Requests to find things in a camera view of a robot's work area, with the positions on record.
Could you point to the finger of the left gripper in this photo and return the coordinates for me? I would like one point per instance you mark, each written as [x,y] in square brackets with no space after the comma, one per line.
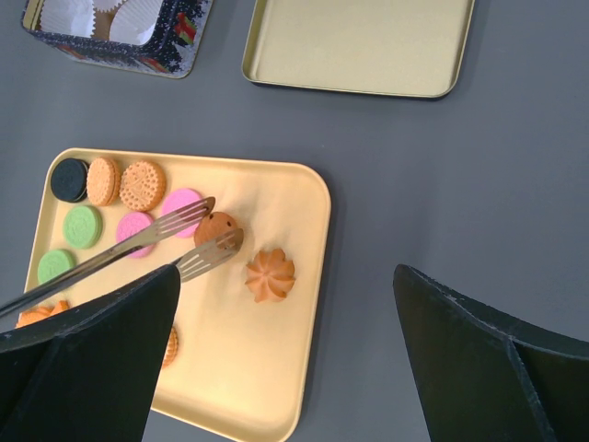
[209,255]
[164,227]

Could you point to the tan biscuit top right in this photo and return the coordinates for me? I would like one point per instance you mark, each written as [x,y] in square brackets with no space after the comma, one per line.
[143,185]

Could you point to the green sandwich cookie lower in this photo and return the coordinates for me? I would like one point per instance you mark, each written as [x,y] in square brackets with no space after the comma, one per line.
[53,263]

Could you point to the green sandwich cookie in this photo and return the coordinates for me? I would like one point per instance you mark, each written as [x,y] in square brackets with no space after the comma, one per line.
[82,227]
[53,263]

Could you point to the brown chip cookie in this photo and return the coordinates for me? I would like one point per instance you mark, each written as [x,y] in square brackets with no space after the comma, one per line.
[216,225]

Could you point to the square cookie tin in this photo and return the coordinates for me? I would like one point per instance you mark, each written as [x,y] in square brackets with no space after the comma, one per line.
[158,38]

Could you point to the tan biscuit top left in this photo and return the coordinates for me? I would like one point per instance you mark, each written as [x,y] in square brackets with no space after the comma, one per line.
[103,181]

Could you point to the white paper cup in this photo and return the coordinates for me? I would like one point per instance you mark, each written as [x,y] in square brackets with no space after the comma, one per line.
[107,5]
[134,22]
[69,17]

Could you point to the orange fish cookie lower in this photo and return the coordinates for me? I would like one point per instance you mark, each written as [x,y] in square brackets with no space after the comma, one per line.
[36,314]

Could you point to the white paper cup bottom right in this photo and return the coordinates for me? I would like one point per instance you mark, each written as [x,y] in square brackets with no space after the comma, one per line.
[134,22]

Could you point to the tan biscuit lower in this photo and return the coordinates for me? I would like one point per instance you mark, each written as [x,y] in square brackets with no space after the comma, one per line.
[172,348]

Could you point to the yellow cookie tray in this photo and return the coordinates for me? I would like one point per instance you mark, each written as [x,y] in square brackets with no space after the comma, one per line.
[240,371]

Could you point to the tan biscuit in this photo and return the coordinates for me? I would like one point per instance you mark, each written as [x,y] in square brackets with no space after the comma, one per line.
[172,348]
[143,185]
[103,181]

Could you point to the white paper cup bottom left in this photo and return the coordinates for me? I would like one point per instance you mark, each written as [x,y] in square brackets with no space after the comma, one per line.
[69,17]

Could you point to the green sandwich cookie upper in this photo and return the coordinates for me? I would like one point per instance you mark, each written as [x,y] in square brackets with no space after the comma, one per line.
[82,227]

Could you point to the orange swirl cookie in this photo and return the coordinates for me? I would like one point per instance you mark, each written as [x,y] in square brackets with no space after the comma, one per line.
[270,276]

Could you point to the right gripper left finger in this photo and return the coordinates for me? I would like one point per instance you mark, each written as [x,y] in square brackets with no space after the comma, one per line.
[89,373]

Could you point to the pink sandwich cookie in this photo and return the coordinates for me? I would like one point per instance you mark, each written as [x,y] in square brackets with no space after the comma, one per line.
[178,199]
[131,224]

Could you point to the black sandwich cookie upper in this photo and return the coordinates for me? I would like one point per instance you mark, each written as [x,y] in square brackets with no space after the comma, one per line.
[69,180]

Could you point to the gold tin lid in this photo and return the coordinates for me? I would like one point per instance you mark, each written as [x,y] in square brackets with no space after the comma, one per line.
[408,48]

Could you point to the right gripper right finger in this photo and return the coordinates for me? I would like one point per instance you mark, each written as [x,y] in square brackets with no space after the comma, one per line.
[484,375]

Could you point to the white paper cup centre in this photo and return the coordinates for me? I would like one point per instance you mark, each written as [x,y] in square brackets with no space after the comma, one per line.
[107,5]

